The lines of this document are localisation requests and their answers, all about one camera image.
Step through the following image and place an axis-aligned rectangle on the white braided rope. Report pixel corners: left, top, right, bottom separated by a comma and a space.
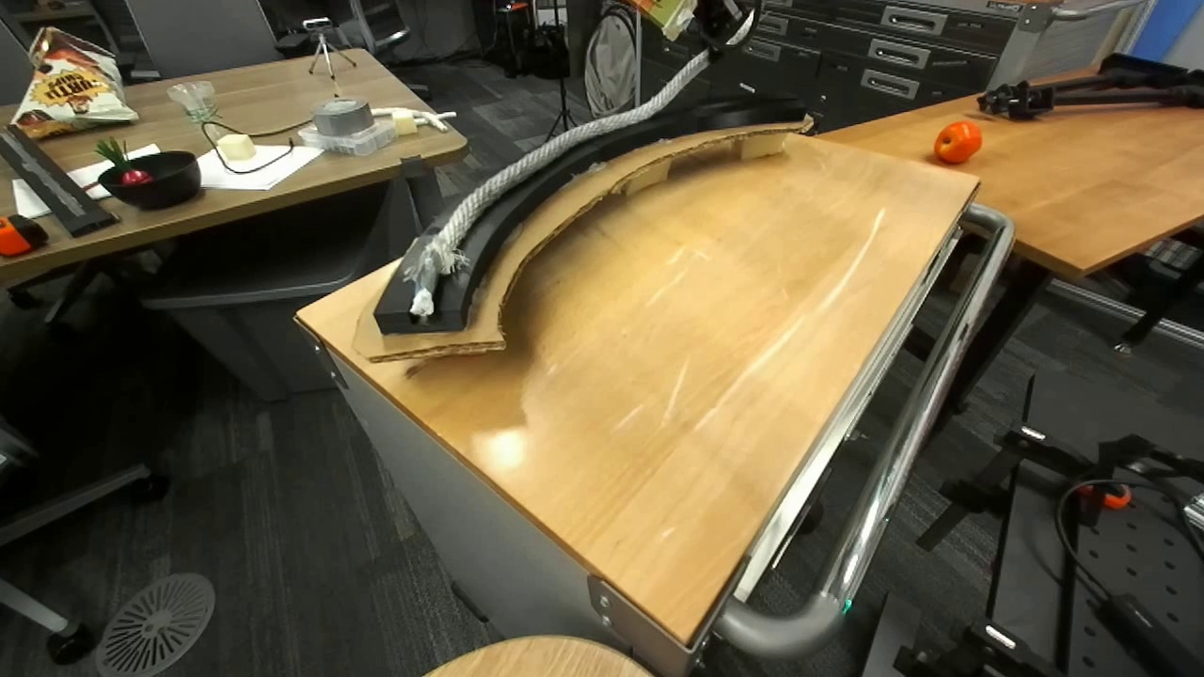
397, 9, 756, 323

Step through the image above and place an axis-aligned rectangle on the grey drawer cabinet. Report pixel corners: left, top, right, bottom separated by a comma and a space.
729, 0, 1142, 129

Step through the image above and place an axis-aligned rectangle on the orange round fruit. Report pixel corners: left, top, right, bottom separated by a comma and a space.
933, 120, 980, 166

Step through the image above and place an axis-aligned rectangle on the grey tape roll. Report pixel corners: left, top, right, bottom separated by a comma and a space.
312, 97, 372, 134

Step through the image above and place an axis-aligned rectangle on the curved cardboard base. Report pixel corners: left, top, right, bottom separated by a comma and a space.
357, 120, 812, 362

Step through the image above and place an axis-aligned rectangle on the small white tripod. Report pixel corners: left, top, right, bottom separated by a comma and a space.
302, 14, 357, 83

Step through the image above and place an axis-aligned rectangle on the black bowl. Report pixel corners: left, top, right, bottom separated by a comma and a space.
97, 151, 198, 211

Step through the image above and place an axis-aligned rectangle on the chip snack bag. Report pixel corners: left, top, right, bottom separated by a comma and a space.
10, 26, 135, 137

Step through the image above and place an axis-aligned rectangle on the round wooden stool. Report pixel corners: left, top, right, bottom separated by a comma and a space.
428, 636, 650, 677

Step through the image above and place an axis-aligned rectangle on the black flat bar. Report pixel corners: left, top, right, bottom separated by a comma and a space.
0, 129, 112, 238

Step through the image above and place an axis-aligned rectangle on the black camera tripod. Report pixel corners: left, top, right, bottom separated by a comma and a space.
977, 51, 1204, 120

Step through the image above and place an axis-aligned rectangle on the chrome cart handle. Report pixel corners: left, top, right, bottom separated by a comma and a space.
713, 201, 1014, 659

